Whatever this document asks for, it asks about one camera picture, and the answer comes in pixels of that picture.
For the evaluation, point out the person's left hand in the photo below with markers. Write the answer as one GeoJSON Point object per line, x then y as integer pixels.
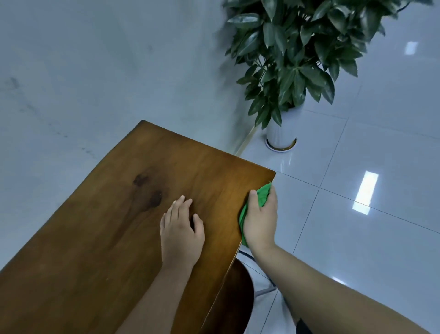
{"type": "Point", "coordinates": [180, 241]}

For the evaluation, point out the brown wooden table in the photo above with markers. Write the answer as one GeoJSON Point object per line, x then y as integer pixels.
{"type": "Point", "coordinates": [120, 237]}

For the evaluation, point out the person's right hand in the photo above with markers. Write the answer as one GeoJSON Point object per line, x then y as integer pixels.
{"type": "Point", "coordinates": [259, 223]}

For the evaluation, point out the person's right forearm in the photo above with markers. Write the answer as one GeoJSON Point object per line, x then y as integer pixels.
{"type": "Point", "coordinates": [330, 296]}

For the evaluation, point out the dark wooden round stool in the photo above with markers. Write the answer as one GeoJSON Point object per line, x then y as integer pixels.
{"type": "Point", "coordinates": [228, 302]}

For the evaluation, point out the green leafy potted plant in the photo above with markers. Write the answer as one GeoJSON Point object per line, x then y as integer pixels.
{"type": "Point", "coordinates": [299, 55]}

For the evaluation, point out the person's right thumb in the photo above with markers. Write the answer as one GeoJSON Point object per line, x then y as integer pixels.
{"type": "Point", "coordinates": [253, 203]}

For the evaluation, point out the person's left forearm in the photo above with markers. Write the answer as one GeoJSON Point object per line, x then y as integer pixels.
{"type": "Point", "coordinates": [154, 299]}

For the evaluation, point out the person's left thumb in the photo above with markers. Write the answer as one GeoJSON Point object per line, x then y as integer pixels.
{"type": "Point", "coordinates": [198, 223]}

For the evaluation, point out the person's left middle finger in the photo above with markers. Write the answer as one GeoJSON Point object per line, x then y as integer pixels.
{"type": "Point", "coordinates": [177, 208]}

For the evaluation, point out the white cylindrical plant pot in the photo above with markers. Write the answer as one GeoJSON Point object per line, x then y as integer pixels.
{"type": "Point", "coordinates": [281, 132]}

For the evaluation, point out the green cleaning cloth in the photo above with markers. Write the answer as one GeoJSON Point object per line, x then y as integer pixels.
{"type": "Point", "coordinates": [256, 206]}

